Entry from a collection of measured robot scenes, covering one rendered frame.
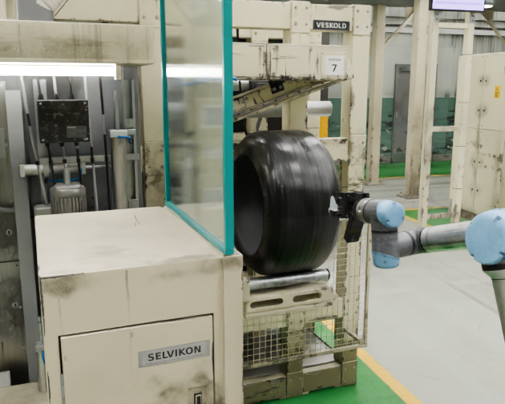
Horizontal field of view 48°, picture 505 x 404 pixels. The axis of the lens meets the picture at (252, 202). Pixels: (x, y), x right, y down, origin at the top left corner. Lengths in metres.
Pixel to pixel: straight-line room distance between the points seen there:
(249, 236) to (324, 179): 0.55
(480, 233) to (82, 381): 0.89
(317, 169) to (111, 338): 1.09
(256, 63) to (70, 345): 1.49
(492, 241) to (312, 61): 1.33
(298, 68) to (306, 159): 0.52
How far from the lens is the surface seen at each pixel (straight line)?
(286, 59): 2.38
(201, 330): 1.20
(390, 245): 1.64
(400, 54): 12.71
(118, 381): 1.21
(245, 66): 2.31
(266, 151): 2.01
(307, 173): 1.98
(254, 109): 2.46
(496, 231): 1.33
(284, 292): 2.13
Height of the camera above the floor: 1.61
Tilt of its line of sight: 11 degrees down
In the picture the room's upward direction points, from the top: straight up
